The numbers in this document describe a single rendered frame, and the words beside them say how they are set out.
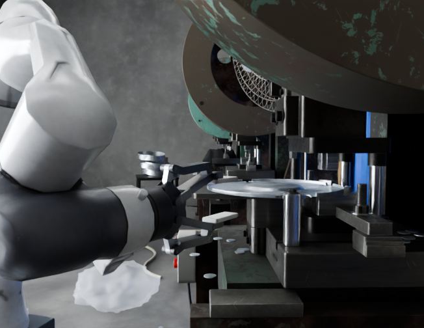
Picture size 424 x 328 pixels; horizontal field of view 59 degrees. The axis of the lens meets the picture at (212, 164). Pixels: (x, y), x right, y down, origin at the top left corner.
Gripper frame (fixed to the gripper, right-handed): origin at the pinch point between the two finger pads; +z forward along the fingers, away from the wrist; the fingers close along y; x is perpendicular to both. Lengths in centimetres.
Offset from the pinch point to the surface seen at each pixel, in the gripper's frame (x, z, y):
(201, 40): 92, 114, 67
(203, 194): 7.6, 4.4, -0.3
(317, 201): -10.3, 18.8, -2.1
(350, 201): -16.0, 21.9, -2.1
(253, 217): 0.7, 12.5, -5.6
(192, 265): 26.8, 24.1, -23.6
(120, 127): 540, 437, 43
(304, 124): -8.6, 16.2, 13.2
